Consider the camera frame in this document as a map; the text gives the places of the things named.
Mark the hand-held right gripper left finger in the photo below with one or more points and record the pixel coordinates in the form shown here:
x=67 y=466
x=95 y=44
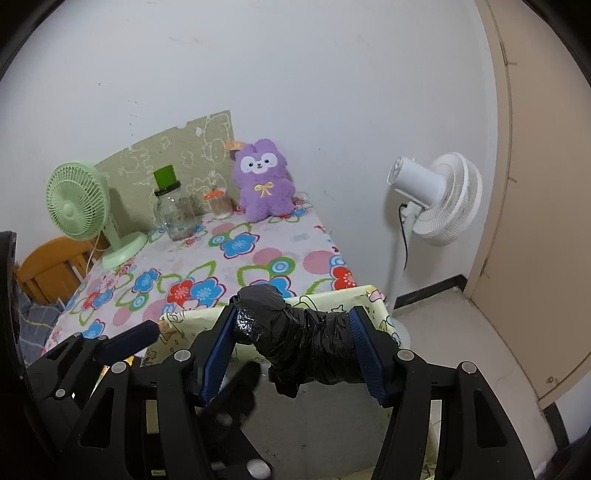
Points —
x=217 y=355

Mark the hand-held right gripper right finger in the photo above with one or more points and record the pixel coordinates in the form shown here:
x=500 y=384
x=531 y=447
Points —
x=368 y=364

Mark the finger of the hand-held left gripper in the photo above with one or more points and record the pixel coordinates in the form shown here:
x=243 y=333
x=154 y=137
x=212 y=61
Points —
x=242 y=392
x=131 y=339

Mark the black plastic bag bundle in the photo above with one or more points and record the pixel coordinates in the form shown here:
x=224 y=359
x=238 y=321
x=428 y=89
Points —
x=295 y=332

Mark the yellow cartoon print box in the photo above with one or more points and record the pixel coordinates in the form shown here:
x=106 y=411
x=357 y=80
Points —
x=323 y=297

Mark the grey plaid cloth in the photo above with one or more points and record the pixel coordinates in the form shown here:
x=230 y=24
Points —
x=39 y=327

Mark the wooden chair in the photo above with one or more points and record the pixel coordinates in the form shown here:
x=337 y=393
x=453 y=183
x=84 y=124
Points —
x=51 y=267

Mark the floral tablecloth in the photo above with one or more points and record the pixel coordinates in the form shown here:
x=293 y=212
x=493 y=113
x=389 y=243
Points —
x=277 y=240

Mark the green desk fan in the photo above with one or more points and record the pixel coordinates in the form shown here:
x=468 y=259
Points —
x=74 y=203

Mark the glass jar with green lid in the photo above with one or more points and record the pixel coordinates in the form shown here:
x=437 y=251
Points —
x=168 y=207

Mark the small clear glass mug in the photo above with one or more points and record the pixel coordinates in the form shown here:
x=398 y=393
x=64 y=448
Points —
x=187 y=213

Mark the small jar with orange lid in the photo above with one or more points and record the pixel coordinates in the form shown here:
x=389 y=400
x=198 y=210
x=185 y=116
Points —
x=218 y=203

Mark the purple plush bunny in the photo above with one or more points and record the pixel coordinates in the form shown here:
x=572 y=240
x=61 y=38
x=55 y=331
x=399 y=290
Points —
x=263 y=194

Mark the green patterned board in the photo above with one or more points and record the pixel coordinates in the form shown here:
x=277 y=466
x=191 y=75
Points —
x=152 y=152

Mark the white standing fan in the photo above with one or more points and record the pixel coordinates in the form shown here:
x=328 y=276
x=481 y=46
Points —
x=415 y=180

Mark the brown paper tag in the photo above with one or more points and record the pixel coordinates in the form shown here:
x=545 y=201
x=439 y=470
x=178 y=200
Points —
x=233 y=145

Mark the beige door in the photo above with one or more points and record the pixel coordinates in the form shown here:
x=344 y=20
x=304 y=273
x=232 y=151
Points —
x=545 y=184

